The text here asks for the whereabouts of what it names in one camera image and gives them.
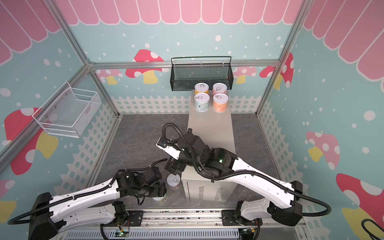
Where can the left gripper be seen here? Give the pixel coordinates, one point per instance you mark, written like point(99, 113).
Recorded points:
point(156, 193)

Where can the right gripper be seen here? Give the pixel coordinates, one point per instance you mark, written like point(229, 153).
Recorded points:
point(173, 165)

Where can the white lid can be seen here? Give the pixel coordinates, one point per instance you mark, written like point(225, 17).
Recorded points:
point(202, 102)

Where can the orange label can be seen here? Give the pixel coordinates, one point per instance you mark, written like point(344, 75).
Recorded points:
point(220, 103)

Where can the yellow label can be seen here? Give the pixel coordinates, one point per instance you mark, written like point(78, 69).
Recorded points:
point(201, 88)

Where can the pink label can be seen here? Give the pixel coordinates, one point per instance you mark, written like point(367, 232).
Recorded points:
point(219, 88)

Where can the green label can front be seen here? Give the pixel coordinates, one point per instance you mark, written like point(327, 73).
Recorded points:
point(160, 200)

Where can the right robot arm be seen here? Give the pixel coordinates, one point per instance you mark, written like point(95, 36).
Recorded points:
point(284, 202)

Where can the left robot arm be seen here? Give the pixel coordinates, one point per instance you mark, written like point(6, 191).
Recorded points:
point(100, 204)

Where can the beige label can right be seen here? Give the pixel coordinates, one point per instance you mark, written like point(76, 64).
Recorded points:
point(174, 181)

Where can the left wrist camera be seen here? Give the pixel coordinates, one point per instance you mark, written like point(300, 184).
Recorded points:
point(152, 176)

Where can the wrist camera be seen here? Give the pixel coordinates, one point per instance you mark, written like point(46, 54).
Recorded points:
point(174, 152)
point(152, 176)

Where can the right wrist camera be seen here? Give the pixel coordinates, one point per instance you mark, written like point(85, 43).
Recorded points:
point(174, 152)

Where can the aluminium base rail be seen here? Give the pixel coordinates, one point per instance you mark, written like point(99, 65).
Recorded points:
point(189, 224)

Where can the black mesh wall basket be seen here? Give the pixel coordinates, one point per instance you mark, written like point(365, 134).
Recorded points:
point(186, 72)

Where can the white wire wall basket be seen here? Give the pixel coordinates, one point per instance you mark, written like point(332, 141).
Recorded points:
point(68, 112)

